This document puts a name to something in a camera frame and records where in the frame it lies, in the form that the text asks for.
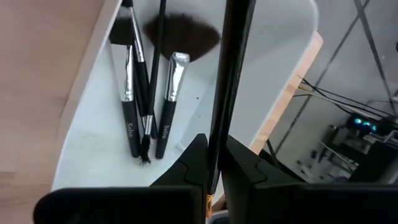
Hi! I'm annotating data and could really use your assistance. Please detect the thick black brush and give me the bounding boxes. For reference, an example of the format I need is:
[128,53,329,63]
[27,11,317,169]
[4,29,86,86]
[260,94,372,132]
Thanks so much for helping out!
[108,17,141,159]

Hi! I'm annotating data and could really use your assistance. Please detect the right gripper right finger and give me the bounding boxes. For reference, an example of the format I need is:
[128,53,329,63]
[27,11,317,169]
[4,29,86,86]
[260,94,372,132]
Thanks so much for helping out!
[218,135,398,224]

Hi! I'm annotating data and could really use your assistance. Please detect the thin black paintbrush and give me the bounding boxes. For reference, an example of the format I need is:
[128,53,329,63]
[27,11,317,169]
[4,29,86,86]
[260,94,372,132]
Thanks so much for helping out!
[139,0,168,165]

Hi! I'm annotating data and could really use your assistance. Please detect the black cable to cart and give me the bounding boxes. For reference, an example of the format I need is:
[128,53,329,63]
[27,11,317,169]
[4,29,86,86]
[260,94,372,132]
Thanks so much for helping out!
[295,73,396,118]

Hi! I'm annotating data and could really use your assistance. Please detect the black equipment cart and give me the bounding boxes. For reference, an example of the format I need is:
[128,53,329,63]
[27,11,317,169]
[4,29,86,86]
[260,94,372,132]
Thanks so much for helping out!
[320,123,398,185]

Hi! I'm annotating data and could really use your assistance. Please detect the large black fan brush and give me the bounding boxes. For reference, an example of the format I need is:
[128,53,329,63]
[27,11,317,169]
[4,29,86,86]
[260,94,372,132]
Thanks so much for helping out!
[144,12,221,160]

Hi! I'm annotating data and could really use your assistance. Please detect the white plastic bin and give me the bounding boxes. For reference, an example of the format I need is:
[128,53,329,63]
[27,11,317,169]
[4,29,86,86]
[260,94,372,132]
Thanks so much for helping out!
[51,0,320,224]

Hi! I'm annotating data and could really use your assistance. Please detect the thin brown orange paintbrush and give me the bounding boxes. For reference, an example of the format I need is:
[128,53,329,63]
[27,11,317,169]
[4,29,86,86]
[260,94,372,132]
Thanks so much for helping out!
[205,0,257,218]

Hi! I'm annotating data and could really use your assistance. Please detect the electronics box blue lights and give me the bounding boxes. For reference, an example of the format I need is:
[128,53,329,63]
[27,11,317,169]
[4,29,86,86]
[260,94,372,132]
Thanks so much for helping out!
[346,113,398,141]

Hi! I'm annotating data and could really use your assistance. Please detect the slim black silver-ferrule brush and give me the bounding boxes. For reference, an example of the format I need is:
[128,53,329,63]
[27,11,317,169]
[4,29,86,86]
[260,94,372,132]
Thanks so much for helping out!
[120,0,159,140]

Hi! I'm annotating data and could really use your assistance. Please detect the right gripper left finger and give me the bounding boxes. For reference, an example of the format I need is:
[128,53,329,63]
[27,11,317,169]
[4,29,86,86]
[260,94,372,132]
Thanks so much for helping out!
[32,133,209,224]

